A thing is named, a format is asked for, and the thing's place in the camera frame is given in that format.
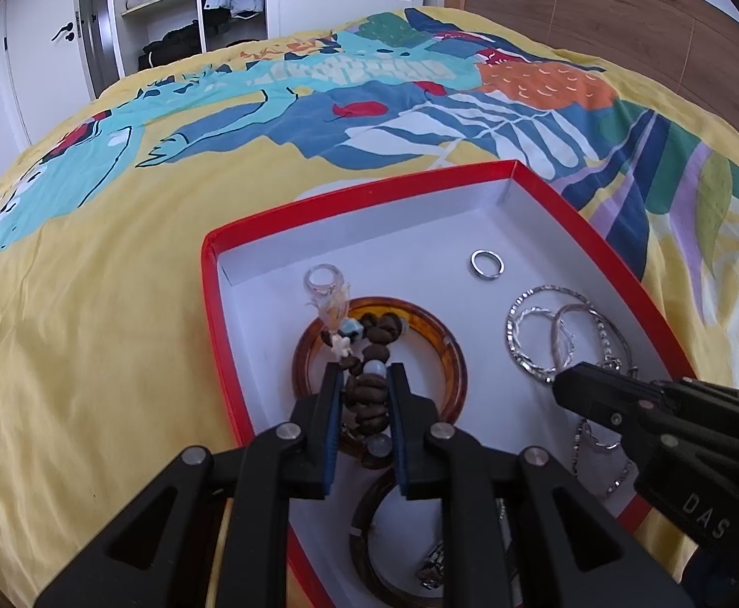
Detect small silver ring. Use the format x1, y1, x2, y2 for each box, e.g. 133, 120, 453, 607
469, 249, 507, 281

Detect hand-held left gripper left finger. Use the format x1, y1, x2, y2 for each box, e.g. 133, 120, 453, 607
32, 364, 346, 608

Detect rhinestone chain bracelet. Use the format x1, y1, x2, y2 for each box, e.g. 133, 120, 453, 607
594, 313, 627, 373

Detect dark metal jewelry piece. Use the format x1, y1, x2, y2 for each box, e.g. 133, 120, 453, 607
415, 538, 451, 590

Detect white open wardrobe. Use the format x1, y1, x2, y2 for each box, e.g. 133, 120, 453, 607
106, 0, 269, 77

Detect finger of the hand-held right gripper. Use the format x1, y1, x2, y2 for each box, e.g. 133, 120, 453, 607
553, 371, 682, 458
568, 362, 739, 437

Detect wooden headboard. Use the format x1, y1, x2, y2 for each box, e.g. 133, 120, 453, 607
445, 0, 739, 178

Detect white door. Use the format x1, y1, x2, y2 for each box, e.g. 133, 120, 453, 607
2, 0, 101, 146

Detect textured silver bangle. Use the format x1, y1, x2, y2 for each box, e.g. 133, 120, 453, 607
505, 284, 598, 386

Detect colourful printed yellow blanket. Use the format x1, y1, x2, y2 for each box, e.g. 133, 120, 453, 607
0, 6, 739, 608

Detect thin silver hoop bangle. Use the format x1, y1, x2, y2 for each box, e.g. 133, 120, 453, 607
552, 302, 606, 376

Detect red cardboard box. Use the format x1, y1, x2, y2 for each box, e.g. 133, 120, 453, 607
201, 160, 699, 608

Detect twisted silver bracelet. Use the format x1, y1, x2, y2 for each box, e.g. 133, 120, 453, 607
572, 416, 637, 501

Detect coffee bean bead bracelet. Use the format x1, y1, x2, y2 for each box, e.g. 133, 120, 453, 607
320, 312, 408, 471

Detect amber bangle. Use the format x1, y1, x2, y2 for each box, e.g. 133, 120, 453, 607
291, 296, 468, 457

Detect clear resin ring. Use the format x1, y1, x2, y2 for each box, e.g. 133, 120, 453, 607
302, 264, 353, 308

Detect dark brown bangle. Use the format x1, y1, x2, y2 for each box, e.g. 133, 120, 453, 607
349, 469, 516, 608

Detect folded black clothes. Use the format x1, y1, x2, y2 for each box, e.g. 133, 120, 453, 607
136, 22, 202, 67

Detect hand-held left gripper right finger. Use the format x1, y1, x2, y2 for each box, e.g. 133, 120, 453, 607
385, 363, 696, 608

